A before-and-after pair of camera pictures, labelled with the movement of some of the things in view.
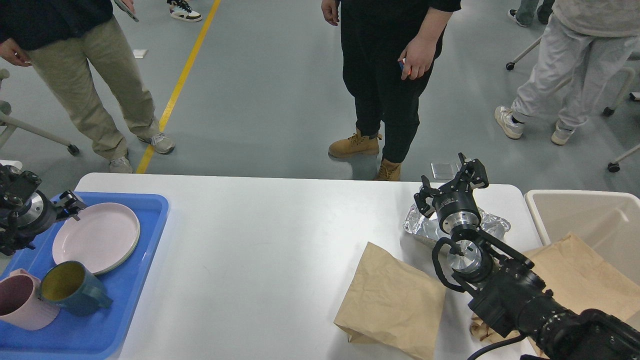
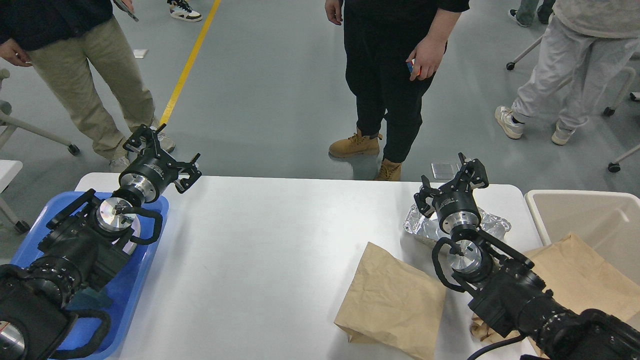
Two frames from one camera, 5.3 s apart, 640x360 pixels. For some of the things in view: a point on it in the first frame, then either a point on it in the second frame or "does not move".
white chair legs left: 8,124 does not move
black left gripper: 33,213 to 146,176
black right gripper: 455,205 does not move
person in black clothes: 375,35 does not move
